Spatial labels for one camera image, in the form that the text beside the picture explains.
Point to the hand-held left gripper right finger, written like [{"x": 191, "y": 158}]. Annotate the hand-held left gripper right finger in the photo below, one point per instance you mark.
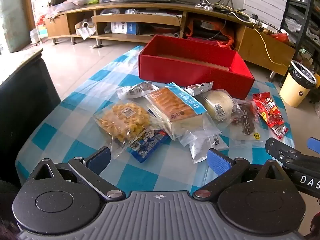
[{"x": 218, "y": 160}]

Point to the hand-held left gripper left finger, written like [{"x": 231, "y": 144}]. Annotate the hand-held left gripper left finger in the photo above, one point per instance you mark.
[{"x": 98, "y": 158}]

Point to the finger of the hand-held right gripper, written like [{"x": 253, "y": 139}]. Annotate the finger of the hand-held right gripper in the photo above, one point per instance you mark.
[
  {"x": 314, "y": 144},
  {"x": 280, "y": 151}
]

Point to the silver packet green label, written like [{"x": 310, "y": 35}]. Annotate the silver packet green label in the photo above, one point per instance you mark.
[{"x": 197, "y": 146}]

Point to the yellow fried twists packet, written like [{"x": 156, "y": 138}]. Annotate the yellow fried twists packet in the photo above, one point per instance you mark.
[{"x": 125, "y": 120}]

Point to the blue and white snack packet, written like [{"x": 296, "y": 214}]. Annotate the blue and white snack packet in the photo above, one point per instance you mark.
[{"x": 147, "y": 147}]

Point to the sliced bread packet blue label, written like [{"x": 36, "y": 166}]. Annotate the sliced bread packet blue label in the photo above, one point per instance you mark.
[{"x": 175, "y": 107}]

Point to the red cardboard box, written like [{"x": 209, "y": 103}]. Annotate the red cardboard box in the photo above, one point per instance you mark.
[{"x": 187, "y": 72}]

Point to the blue checkered tablecloth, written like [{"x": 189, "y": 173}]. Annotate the blue checkered tablecloth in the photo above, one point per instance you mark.
[{"x": 75, "y": 130}]

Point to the red snack packet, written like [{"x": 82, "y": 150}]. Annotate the red snack packet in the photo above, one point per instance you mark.
[{"x": 268, "y": 110}]

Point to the brown dried meat packet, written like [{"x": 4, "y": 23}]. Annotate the brown dried meat packet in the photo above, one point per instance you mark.
[{"x": 246, "y": 123}]

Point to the white round cake packet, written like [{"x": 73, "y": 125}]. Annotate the white round cake packet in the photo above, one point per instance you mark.
[{"x": 217, "y": 105}]

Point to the cream trash bin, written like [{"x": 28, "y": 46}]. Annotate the cream trash bin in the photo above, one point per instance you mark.
[{"x": 292, "y": 90}]

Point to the silver foil snack packet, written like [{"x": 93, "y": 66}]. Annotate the silver foil snack packet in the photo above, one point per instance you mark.
[{"x": 198, "y": 88}]

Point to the small silver snack packet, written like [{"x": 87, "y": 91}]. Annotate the small silver snack packet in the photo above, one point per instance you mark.
[{"x": 136, "y": 91}]

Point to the black chair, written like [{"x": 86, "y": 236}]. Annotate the black chair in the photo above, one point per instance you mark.
[{"x": 25, "y": 105}]

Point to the red plastic bag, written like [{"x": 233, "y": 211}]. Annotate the red plastic bag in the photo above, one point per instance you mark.
[{"x": 280, "y": 37}]

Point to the orange plastic bag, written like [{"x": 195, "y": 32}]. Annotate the orange plastic bag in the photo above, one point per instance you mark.
[{"x": 228, "y": 40}]

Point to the white and blue carton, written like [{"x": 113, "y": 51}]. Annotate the white and blue carton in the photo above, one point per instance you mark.
[{"x": 125, "y": 27}]

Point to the black metal shelf rack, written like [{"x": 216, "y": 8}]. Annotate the black metal shelf rack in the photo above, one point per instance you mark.
[{"x": 292, "y": 5}]

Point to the white storage rack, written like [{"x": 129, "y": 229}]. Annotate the white storage rack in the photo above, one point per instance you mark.
[{"x": 40, "y": 30}]

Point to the wooden television stand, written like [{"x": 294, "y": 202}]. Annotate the wooden television stand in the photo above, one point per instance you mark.
[{"x": 150, "y": 17}]

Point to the white power strip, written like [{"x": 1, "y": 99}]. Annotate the white power strip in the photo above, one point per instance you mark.
[{"x": 205, "y": 7}]

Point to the grey set-top box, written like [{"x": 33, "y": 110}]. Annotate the grey set-top box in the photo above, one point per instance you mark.
[{"x": 160, "y": 13}]

